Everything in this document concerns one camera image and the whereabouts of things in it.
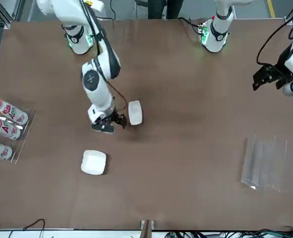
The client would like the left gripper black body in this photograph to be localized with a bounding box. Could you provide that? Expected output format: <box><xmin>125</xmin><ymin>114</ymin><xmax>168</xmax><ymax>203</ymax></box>
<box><xmin>265</xmin><ymin>64</ymin><xmax>293</xmax><ymax>84</ymax></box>

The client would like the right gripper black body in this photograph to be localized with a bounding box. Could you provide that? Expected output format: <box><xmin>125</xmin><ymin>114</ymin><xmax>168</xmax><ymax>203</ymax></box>
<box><xmin>99</xmin><ymin>111</ymin><xmax>119</xmax><ymax>124</ymax></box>

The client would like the white shallow box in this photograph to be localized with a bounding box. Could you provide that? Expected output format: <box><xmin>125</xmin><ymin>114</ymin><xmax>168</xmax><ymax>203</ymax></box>
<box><xmin>127</xmin><ymin>100</ymin><xmax>144</xmax><ymax>126</ymax></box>
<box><xmin>80</xmin><ymin>149</ymin><xmax>108</xmax><ymax>176</ymax></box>

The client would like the clear stepped plastic holder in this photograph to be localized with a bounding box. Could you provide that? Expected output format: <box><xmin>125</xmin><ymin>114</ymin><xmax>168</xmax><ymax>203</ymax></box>
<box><xmin>240</xmin><ymin>133</ymin><xmax>293</xmax><ymax>194</ymax></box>

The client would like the green circuit board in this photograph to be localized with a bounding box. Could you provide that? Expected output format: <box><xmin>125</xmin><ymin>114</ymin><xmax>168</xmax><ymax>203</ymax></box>
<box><xmin>197</xmin><ymin>23</ymin><xmax>209</xmax><ymax>45</ymax></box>

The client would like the clear acrylic bottle shelf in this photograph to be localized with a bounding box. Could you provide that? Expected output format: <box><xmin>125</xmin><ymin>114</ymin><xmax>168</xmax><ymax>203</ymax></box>
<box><xmin>0</xmin><ymin>98</ymin><xmax>37</xmax><ymax>164</ymax></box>

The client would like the pink-capped white bottle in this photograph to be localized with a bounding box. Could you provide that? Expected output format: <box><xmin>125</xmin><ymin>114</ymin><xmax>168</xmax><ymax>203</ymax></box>
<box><xmin>0</xmin><ymin>98</ymin><xmax>29</xmax><ymax>125</ymax></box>
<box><xmin>0</xmin><ymin>141</ymin><xmax>13</xmax><ymax>161</ymax></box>
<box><xmin>0</xmin><ymin>116</ymin><xmax>21</xmax><ymax>141</ymax></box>

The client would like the person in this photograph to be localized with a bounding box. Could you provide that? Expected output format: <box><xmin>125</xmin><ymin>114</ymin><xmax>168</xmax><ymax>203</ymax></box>
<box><xmin>147</xmin><ymin>0</ymin><xmax>185</xmax><ymax>20</ymax></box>

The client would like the white emergency stop box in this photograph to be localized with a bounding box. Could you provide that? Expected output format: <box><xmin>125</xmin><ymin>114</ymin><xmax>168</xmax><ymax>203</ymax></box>
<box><xmin>85</xmin><ymin>0</ymin><xmax>105</xmax><ymax>12</ymax></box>

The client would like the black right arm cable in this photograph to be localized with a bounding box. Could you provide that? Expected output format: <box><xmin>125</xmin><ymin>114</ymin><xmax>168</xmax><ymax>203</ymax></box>
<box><xmin>79</xmin><ymin>0</ymin><xmax>127</xmax><ymax>112</ymax></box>

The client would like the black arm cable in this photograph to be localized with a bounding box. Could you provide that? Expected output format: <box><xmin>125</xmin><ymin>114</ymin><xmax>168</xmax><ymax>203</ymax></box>
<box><xmin>79</xmin><ymin>0</ymin><xmax>127</xmax><ymax>112</ymax></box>
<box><xmin>256</xmin><ymin>13</ymin><xmax>293</xmax><ymax>66</ymax></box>

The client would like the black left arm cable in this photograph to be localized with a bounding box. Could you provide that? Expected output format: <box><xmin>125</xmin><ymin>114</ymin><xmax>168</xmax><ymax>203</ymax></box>
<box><xmin>256</xmin><ymin>13</ymin><xmax>293</xmax><ymax>66</ymax></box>

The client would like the aluminium frame post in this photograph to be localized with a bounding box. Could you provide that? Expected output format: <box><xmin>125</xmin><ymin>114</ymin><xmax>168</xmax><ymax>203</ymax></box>
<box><xmin>140</xmin><ymin>219</ymin><xmax>155</xmax><ymax>238</ymax></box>

